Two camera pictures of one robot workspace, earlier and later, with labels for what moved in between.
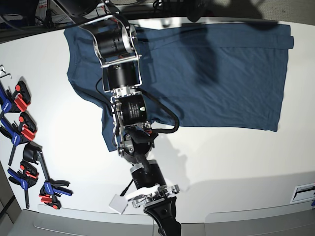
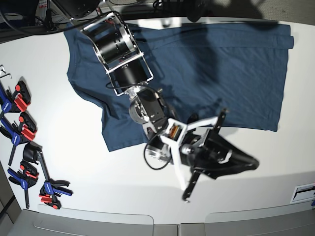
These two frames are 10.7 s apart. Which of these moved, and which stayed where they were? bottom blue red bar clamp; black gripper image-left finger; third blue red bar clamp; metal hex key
Moved: black gripper image-left finger
Stayed: third blue red bar clamp; bottom blue red bar clamp; metal hex key
